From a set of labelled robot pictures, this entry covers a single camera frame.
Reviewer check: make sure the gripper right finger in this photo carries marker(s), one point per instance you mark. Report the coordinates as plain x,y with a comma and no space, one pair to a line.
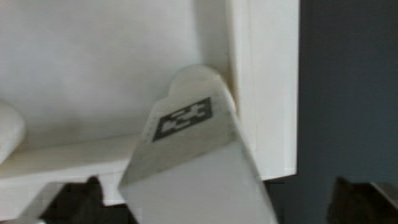
358,206

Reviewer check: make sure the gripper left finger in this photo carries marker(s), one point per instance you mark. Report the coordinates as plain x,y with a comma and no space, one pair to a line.
76,207

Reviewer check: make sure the white square tabletop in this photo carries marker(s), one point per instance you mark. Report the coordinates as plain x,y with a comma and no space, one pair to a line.
90,54

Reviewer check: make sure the white table leg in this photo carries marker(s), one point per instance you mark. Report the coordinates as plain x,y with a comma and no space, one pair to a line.
190,182

